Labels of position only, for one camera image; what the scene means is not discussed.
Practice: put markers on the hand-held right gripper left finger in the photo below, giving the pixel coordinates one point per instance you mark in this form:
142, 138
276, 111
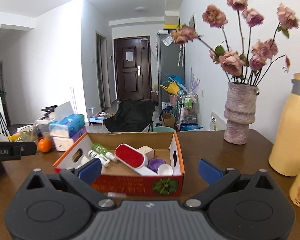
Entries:
90, 170

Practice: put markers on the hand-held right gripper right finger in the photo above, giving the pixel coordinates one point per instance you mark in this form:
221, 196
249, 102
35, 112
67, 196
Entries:
210, 172

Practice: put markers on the white labelled bottle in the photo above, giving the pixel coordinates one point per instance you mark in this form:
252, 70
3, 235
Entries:
96, 155

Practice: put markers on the green plastic bottle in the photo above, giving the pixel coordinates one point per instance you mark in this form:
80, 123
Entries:
100, 148

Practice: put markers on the red and white lint brush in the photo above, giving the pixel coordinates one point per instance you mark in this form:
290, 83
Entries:
128, 156

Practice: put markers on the white round lid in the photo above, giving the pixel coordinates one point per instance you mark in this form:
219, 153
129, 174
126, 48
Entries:
165, 170

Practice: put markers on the orange-edged cardboard box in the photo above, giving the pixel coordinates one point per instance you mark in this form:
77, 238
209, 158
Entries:
130, 138

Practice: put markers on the purple round lid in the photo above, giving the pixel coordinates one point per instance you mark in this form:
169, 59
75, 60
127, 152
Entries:
155, 163

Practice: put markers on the beige block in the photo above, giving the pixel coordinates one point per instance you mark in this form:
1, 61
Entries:
147, 151

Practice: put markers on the glass cup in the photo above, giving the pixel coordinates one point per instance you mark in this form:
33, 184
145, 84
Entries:
28, 135

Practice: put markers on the purple tissue pack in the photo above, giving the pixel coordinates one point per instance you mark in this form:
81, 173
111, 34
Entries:
62, 143

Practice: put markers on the orange fruit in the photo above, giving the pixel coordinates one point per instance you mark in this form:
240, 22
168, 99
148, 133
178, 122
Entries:
45, 145

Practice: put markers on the clear plastic storage container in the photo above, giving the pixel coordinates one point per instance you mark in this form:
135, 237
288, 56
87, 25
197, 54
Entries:
42, 123

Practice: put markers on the blue printed pack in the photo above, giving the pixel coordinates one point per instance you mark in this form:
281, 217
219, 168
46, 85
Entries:
191, 127

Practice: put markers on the white board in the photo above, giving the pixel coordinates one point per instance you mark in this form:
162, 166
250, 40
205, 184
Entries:
217, 122

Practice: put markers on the blue tissue pack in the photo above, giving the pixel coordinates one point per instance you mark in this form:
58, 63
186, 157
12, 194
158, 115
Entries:
70, 123

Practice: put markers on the blue and white pet feeder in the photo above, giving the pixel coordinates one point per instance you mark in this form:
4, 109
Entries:
96, 118

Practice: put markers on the black folding stand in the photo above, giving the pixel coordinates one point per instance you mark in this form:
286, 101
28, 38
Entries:
50, 109

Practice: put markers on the green plastic basin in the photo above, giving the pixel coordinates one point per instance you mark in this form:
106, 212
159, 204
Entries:
163, 129

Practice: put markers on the metal storage rack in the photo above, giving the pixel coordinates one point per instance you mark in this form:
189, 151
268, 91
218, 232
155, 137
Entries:
188, 112

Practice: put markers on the small brown cardboard box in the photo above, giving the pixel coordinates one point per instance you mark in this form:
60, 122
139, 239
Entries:
168, 120

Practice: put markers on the pink textured vase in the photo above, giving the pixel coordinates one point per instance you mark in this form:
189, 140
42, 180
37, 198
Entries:
240, 112

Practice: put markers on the black folding chair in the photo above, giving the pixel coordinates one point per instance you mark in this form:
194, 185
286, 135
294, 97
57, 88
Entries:
131, 116

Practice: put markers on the white mop pole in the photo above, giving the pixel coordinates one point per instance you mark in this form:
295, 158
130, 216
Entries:
73, 100

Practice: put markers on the pink bucket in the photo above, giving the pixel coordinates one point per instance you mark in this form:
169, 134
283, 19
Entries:
173, 99

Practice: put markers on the yellow thermos bottle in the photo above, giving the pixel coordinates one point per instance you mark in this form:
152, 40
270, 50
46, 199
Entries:
290, 130

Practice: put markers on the dark brown door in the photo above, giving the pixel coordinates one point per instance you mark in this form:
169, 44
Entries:
132, 70

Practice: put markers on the dried rose bouquet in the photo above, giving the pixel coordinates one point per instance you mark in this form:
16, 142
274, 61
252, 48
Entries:
231, 60

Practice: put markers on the grey refrigerator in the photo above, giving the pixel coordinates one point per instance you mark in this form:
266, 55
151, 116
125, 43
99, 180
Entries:
168, 62

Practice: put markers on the yellow box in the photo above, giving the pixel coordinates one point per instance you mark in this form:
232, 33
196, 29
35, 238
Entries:
170, 26

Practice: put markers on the round ceiling lamp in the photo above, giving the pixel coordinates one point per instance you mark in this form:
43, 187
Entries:
141, 9

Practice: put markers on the camera tripod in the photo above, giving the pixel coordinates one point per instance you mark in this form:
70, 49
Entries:
0, 115

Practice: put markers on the wall poster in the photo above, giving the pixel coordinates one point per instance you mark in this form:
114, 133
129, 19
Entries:
192, 21

